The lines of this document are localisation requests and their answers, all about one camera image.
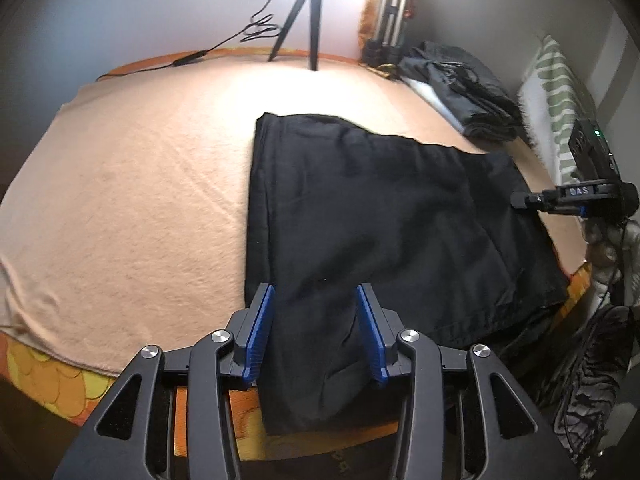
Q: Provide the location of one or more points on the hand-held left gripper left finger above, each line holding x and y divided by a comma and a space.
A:
257, 340

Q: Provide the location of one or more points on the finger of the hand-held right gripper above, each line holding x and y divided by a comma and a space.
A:
555, 196

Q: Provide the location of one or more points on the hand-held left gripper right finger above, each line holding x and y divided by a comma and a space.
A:
372, 340

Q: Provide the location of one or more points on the black pants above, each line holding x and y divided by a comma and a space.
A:
375, 210

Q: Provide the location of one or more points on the green and white towel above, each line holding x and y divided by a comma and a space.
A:
550, 85

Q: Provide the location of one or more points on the white cloth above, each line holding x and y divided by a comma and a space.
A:
435, 100

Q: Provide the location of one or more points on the pile of dark clothes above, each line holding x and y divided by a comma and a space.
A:
450, 75

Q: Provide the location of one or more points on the person's zebra print clothing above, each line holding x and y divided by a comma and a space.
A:
590, 385

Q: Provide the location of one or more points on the beige blanket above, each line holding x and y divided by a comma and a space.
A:
125, 200

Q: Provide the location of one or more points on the folded silver tripod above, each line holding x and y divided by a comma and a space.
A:
395, 10

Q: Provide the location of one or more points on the small black tripod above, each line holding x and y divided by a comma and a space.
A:
314, 25

